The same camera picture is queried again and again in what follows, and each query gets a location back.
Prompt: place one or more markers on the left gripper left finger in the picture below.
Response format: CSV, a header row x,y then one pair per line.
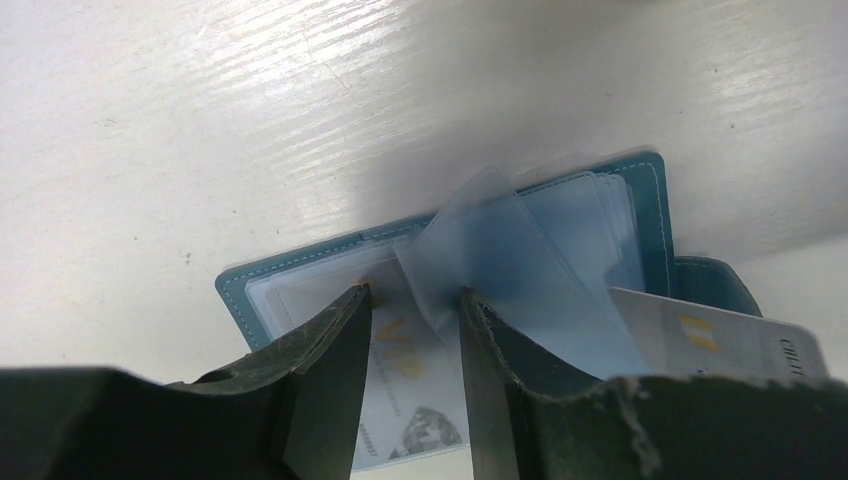
x,y
290,410

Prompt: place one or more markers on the blue leather card holder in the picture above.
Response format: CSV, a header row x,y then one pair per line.
x,y
544,256

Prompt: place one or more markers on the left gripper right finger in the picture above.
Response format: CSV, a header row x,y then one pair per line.
x,y
531,415

